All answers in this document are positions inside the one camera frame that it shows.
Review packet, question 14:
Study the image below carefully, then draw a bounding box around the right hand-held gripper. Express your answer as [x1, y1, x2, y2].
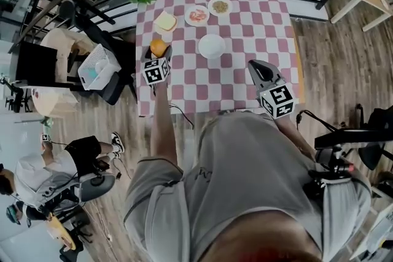
[247, 59, 295, 120]

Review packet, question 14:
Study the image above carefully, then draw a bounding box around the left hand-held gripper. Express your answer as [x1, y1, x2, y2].
[141, 45, 173, 87]

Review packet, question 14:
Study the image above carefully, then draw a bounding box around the person's right forearm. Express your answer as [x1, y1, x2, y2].
[274, 115, 317, 161]

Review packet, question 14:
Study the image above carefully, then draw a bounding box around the person's left forearm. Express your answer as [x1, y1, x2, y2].
[150, 82, 179, 170]

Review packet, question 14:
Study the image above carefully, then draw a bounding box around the small white plate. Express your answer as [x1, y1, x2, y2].
[184, 4, 211, 26]
[207, 0, 234, 17]

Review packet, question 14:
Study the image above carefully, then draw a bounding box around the bread slice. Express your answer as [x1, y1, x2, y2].
[153, 10, 179, 33]

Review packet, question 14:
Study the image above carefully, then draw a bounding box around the wooden table with white legs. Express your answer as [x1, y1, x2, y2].
[135, 0, 306, 118]

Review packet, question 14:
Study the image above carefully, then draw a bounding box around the pink white checkered tablecloth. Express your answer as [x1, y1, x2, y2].
[136, 0, 302, 118]

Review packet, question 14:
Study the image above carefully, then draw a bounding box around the sliced red food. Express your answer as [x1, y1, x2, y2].
[189, 9, 208, 23]

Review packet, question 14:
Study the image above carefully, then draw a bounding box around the black stool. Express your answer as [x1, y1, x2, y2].
[100, 72, 137, 106]

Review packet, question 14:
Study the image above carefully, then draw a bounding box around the white plastic basket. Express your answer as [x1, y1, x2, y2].
[77, 43, 122, 91]

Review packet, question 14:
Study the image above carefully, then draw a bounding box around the green brown chopped food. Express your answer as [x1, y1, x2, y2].
[212, 0, 230, 13]

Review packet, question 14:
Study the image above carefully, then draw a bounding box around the beige armchair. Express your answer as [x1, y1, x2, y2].
[40, 27, 99, 84]

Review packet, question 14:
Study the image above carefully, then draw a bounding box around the person's grey shirt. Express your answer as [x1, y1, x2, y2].
[123, 110, 373, 262]

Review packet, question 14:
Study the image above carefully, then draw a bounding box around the beige work table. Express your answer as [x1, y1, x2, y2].
[31, 87, 79, 118]

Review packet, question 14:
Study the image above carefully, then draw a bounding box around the black board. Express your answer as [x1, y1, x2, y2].
[14, 40, 60, 88]

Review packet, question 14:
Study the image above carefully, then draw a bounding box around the black office chair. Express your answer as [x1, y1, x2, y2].
[354, 103, 393, 171]

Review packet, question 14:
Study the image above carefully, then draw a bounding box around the grey round chair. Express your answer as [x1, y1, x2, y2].
[78, 173, 117, 204]

